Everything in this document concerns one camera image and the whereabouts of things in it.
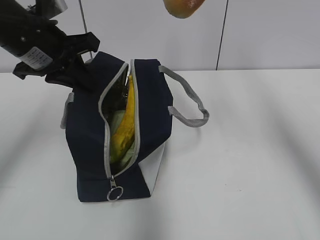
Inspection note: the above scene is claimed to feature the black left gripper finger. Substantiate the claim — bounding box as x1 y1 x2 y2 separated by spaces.
45 55 97 92

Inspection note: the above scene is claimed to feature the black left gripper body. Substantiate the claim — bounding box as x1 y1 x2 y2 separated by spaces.
13 32 100 80

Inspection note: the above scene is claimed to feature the green lidded glass container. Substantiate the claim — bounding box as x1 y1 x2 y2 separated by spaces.
110 110 135 174

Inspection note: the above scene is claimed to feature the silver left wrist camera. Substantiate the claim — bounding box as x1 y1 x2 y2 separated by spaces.
25 0 68 20

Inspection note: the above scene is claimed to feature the yellow banana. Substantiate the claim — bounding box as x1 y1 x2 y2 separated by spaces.
110 74 135 164

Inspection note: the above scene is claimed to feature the brown bread roll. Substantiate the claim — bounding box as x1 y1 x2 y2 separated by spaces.
163 0 205 19

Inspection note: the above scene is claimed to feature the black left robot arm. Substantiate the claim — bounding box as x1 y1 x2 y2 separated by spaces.
0 0 100 92

